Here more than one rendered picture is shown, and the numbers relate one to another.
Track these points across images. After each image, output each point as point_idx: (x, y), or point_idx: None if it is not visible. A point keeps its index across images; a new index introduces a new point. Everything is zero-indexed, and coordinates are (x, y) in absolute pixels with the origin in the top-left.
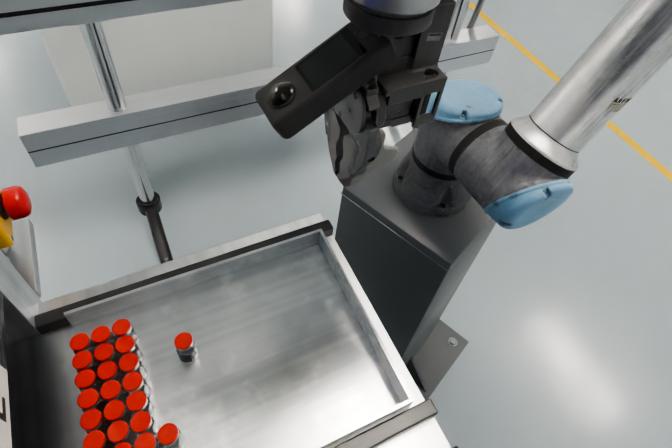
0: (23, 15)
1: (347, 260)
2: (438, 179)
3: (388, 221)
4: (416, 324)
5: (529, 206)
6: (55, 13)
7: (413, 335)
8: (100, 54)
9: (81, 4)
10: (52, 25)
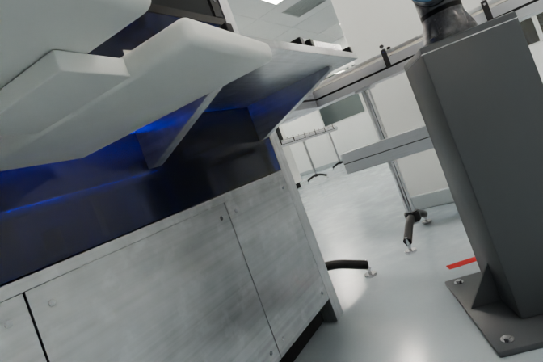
0: (338, 90)
1: (428, 125)
2: (426, 19)
3: (410, 60)
4: (451, 134)
5: None
6: (348, 87)
7: (459, 152)
8: (370, 107)
9: (357, 81)
10: (347, 93)
